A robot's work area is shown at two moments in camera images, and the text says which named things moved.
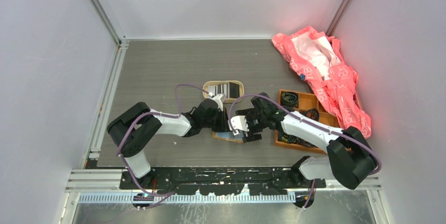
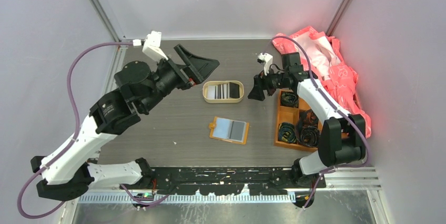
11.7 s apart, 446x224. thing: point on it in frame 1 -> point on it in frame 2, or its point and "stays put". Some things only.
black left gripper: [224, 126] -> [199, 68]
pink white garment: [318, 61] stays put
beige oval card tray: [231, 89] stays put
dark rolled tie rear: [290, 99] stays put
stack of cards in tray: [230, 90] stays put
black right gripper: [249, 136] -> [261, 82]
